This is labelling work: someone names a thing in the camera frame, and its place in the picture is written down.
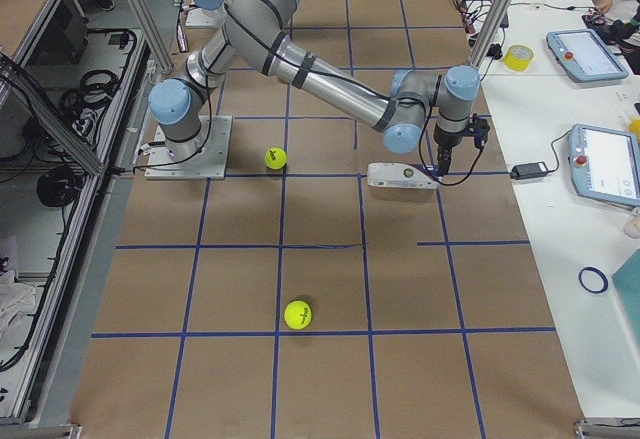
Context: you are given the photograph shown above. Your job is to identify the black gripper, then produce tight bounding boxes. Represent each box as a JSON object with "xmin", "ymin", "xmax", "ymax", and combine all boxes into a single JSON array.
[{"xmin": 433, "ymin": 131, "xmax": 458, "ymax": 176}]

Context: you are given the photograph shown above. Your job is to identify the white blue tennis ball can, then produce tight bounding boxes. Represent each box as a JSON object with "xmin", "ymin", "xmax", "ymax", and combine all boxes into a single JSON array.
[{"xmin": 367, "ymin": 162, "xmax": 439, "ymax": 190}]

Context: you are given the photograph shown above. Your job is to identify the tennis ball near base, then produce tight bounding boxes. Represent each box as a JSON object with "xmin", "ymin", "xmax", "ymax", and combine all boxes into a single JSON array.
[{"xmin": 264, "ymin": 147, "xmax": 288, "ymax": 171}]

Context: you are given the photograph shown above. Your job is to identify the Head tennis ball centre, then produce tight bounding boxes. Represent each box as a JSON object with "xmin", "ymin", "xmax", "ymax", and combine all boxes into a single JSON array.
[{"xmin": 284, "ymin": 300, "xmax": 312, "ymax": 330}]

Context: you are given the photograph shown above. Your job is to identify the black power adapter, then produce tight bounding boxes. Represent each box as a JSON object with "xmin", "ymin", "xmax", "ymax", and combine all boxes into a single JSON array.
[{"xmin": 509, "ymin": 162, "xmax": 550, "ymax": 180}]

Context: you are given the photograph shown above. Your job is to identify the yellow tape roll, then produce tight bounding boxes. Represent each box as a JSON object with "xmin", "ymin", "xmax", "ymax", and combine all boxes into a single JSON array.
[{"xmin": 503, "ymin": 44, "xmax": 534, "ymax": 72}]

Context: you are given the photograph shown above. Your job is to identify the near teach pendant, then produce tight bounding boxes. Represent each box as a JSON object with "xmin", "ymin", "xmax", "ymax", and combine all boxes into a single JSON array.
[{"xmin": 568, "ymin": 124, "xmax": 639, "ymax": 208}]

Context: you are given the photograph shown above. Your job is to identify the teach pendant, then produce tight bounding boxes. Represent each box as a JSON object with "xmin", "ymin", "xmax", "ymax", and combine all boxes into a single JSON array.
[
  {"xmin": 546, "ymin": 29, "xmax": 628, "ymax": 82},
  {"xmin": 568, "ymin": 124, "xmax": 639, "ymax": 208}
]

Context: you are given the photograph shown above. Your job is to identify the far teach pendant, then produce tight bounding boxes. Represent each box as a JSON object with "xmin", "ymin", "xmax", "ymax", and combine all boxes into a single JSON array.
[{"xmin": 546, "ymin": 29, "xmax": 628, "ymax": 82}]

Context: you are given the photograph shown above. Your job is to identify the teal box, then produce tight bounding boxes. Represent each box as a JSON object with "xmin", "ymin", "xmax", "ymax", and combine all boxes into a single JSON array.
[{"xmin": 612, "ymin": 250, "xmax": 640, "ymax": 338}]

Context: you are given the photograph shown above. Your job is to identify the metal equipment rack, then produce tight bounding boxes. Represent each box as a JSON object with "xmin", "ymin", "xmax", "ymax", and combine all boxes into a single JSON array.
[{"xmin": 1, "ymin": 0, "xmax": 176, "ymax": 437}]

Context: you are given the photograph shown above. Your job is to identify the blue tape ring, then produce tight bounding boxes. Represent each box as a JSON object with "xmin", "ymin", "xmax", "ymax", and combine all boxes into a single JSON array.
[{"xmin": 578, "ymin": 266, "xmax": 610, "ymax": 294}]

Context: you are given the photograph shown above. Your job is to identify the aluminium frame post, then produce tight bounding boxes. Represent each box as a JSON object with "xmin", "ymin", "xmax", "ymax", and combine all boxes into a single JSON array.
[{"xmin": 468, "ymin": 0, "xmax": 511, "ymax": 69}]

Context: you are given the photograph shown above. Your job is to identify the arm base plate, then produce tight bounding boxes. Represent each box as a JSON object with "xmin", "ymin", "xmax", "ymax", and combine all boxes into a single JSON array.
[
  {"xmin": 186, "ymin": 0, "xmax": 232, "ymax": 28},
  {"xmin": 144, "ymin": 114, "xmax": 233, "ymax": 180}
]

